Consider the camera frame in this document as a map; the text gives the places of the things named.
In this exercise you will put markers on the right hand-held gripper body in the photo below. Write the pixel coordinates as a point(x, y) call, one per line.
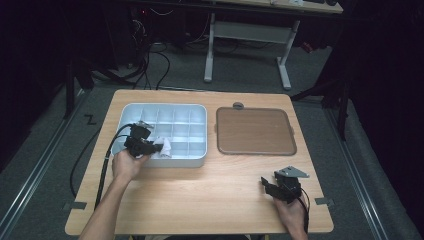
point(290, 186)

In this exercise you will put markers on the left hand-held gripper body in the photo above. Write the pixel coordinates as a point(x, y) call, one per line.
point(138, 143)

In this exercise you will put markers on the white sock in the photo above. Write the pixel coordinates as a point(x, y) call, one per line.
point(165, 146)

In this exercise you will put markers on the white compartment storage box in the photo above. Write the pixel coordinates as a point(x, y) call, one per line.
point(181, 133)

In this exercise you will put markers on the person's left hand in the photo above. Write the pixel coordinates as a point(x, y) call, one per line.
point(126, 166)

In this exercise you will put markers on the person's right hand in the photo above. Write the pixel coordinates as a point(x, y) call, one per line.
point(291, 216)

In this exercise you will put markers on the grey tape piece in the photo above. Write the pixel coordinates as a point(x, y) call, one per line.
point(324, 201)
point(76, 205)

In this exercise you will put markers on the brown box lid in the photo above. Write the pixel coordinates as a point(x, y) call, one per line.
point(255, 131)

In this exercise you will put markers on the grey round knob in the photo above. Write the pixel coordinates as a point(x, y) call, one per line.
point(238, 106)

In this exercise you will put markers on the black metal stand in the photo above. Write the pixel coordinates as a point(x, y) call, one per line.
point(342, 113)
point(69, 96)

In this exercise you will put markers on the small red object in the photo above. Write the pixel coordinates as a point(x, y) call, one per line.
point(307, 47)

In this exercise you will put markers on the white-legged desk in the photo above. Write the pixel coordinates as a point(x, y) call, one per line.
point(248, 31)

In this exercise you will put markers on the metal floor rail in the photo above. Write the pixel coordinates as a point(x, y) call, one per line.
point(34, 173)
point(356, 180)

